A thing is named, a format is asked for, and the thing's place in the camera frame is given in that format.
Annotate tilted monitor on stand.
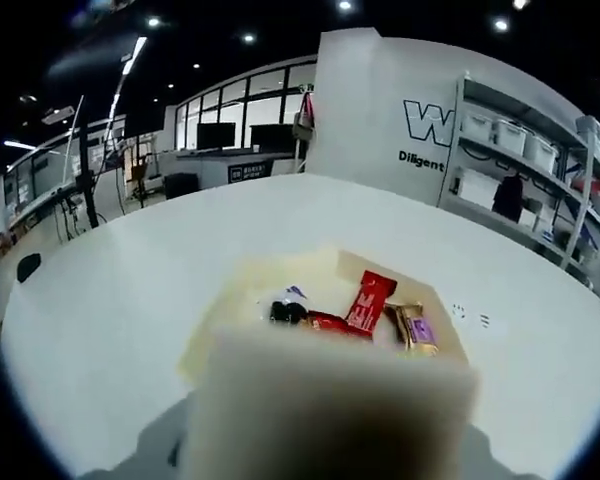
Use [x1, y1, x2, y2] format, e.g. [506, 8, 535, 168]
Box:
[60, 93, 87, 189]

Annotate cream food tongs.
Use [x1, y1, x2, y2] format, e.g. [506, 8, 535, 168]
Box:
[183, 322, 482, 480]

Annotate red round snack packet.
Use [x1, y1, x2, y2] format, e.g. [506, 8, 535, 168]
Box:
[303, 308, 355, 335]

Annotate grey metal shelving rack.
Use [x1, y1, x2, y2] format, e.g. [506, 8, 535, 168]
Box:
[449, 72, 600, 281]

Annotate row of white storage boxes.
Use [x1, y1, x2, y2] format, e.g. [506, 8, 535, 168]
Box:
[462, 109, 600, 236]

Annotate black monitor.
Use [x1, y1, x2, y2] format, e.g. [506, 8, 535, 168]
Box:
[249, 123, 296, 150]
[195, 122, 237, 150]

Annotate cream container tray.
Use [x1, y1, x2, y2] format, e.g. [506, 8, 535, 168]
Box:
[176, 243, 472, 389]

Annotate brown purple snack packet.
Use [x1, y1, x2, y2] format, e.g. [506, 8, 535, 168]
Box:
[382, 300, 441, 357]

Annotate black candy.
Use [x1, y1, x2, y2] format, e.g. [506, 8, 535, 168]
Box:
[268, 298, 307, 327]

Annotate hanging bag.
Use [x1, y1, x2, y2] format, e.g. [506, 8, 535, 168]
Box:
[292, 89, 317, 144]

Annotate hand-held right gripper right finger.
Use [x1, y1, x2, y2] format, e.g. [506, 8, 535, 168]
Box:
[462, 422, 551, 480]

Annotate large white carton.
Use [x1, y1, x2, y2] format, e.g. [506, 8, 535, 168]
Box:
[454, 167, 502, 211]

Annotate red food snack bar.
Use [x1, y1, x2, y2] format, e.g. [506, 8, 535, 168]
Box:
[343, 269, 400, 342]

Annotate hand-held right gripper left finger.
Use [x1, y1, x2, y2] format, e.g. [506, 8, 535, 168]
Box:
[77, 394, 199, 480]

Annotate black tripod stand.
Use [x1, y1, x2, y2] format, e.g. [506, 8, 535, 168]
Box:
[77, 127, 101, 230]

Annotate small black pouch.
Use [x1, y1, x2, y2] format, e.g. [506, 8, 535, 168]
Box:
[14, 252, 43, 285]

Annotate grey office counter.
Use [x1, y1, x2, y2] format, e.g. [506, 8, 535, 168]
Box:
[157, 146, 306, 199]

